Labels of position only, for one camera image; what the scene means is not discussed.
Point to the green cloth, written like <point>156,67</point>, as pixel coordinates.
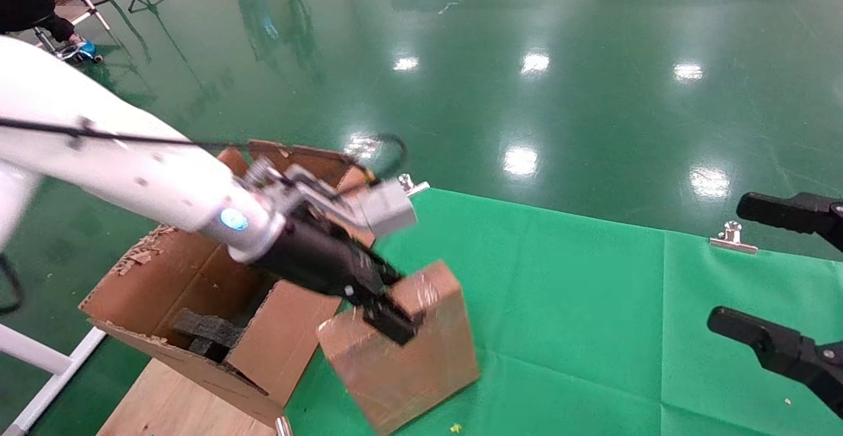
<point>593,317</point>

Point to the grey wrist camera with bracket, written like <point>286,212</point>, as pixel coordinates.
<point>388,209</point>

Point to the black foam block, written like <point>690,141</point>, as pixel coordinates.
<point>204,328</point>

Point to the white metal frame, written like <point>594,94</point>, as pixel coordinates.
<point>39,357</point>

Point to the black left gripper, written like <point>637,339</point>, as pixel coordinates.
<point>316,258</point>

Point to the wheeled metal stool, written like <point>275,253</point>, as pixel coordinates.
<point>69,51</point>

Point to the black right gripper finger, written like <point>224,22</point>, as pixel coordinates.
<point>770,344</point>
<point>784,212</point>

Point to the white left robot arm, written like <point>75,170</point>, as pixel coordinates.
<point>99,159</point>

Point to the small taped cardboard box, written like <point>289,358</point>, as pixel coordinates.
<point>408,370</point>

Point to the large open cardboard carton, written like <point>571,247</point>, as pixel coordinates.
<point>276,350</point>

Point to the blue shoe cover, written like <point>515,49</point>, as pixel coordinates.
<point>88,48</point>

